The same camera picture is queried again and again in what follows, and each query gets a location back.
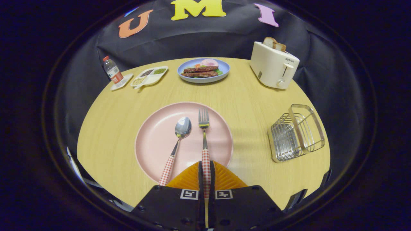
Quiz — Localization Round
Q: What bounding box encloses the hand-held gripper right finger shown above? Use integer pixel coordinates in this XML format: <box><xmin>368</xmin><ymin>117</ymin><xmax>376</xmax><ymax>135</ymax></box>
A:
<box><xmin>208</xmin><ymin>160</ymin><xmax>285</xmax><ymax>231</ymax></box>

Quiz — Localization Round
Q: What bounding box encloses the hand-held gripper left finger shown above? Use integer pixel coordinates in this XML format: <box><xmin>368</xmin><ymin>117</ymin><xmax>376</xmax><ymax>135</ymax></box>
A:
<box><xmin>131</xmin><ymin>161</ymin><xmax>206</xmax><ymax>231</ymax></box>

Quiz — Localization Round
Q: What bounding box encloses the fork with red checked handle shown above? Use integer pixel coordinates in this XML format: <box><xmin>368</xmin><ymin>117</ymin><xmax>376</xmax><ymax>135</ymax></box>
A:
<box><xmin>198</xmin><ymin>107</ymin><xmax>211</xmax><ymax>199</ymax></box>

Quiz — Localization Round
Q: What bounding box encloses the spoon with red checked handle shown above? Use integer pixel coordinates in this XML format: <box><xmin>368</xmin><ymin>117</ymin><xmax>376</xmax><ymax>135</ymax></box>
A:
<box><xmin>159</xmin><ymin>116</ymin><xmax>192</xmax><ymax>186</ymax></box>

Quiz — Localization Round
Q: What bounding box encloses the pink plate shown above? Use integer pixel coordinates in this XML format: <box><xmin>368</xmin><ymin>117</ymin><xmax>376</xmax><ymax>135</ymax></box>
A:
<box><xmin>135</xmin><ymin>102</ymin><xmax>234</xmax><ymax>184</ymax></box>

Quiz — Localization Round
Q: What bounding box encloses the white paper sheet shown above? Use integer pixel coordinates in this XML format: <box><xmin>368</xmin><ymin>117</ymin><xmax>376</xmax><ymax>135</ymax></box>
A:
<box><xmin>66</xmin><ymin>146</ymin><xmax>84</xmax><ymax>183</ymax></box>

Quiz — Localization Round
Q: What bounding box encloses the white divided grain tray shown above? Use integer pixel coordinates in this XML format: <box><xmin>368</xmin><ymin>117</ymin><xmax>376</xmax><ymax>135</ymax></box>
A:
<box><xmin>130</xmin><ymin>66</ymin><xmax>169</xmax><ymax>89</ymax></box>

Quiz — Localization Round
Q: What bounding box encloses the blue plate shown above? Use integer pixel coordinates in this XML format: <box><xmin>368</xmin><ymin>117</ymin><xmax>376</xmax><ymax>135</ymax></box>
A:
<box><xmin>177</xmin><ymin>58</ymin><xmax>231</xmax><ymax>84</ymax></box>

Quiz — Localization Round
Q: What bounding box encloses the white square coaster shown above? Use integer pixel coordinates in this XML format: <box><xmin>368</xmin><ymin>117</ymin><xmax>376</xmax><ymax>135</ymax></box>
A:
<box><xmin>110</xmin><ymin>73</ymin><xmax>134</xmax><ymax>91</ymax></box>

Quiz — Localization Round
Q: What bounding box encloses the brown grilled meat strip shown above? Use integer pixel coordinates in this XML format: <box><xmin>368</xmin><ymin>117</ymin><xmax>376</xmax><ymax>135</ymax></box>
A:
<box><xmin>183</xmin><ymin>66</ymin><xmax>219</xmax><ymax>73</ymax></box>
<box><xmin>181</xmin><ymin>71</ymin><xmax>219</xmax><ymax>78</ymax></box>

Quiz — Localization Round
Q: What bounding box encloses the white toaster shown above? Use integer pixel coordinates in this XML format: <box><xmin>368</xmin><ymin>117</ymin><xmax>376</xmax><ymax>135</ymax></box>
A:
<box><xmin>250</xmin><ymin>41</ymin><xmax>300</xmax><ymax>90</ymax></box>

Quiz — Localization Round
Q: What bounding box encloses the clear water bottle red label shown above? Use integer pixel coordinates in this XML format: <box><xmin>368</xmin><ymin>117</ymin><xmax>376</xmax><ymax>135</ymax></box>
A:
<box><xmin>103</xmin><ymin>56</ymin><xmax>124</xmax><ymax>84</ymax></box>

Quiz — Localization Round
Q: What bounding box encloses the metal wire basket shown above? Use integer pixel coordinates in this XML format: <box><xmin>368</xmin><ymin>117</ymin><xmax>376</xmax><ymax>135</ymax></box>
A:
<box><xmin>267</xmin><ymin>104</ymin><xmax>325</xmax><ymax>163</ymax></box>

